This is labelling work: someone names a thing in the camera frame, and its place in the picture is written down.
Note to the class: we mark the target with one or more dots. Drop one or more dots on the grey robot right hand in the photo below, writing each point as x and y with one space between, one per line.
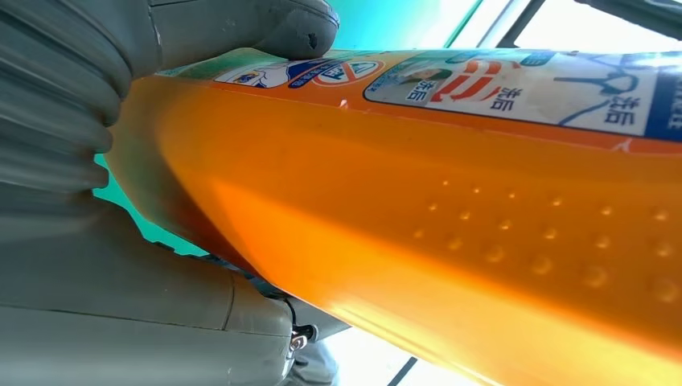
133 319

